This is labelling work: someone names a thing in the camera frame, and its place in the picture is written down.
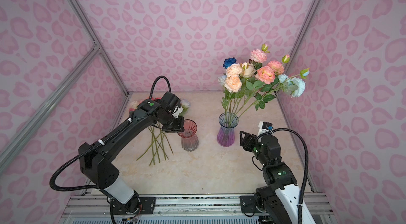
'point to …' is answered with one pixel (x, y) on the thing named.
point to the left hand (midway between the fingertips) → (185, 127)
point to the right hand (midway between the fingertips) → (244, 133)
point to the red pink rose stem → (159, 141)
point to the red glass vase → (189, 138)
